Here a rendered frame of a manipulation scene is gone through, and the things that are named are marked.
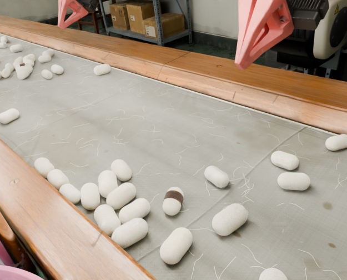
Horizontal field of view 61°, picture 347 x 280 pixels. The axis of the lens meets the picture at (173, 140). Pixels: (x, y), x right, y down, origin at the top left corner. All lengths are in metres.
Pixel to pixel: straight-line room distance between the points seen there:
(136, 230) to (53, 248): 0.07
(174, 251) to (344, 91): 0.35
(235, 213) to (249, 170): 0.09
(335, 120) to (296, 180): 0.14
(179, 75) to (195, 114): 0.13
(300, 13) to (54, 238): 0.34
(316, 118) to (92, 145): 0.32
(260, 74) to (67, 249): 0.41
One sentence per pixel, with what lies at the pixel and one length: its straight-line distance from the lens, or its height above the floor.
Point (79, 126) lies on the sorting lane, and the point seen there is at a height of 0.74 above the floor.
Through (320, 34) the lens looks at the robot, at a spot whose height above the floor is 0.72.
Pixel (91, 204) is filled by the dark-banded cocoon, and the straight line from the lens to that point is 0.34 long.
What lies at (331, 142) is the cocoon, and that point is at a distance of 0.40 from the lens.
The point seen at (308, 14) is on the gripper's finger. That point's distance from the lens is 0.37.
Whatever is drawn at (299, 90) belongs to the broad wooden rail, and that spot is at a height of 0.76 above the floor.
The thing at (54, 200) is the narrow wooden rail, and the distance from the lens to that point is 0.34.
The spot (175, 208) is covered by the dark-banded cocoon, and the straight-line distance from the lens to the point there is 0.31.
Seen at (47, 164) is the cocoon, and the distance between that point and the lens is 0.41.
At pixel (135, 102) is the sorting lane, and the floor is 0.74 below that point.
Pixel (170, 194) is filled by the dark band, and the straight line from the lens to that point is 0.31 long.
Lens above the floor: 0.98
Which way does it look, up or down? 35 degrees down
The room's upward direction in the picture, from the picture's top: 8 degrees counter-clockwise
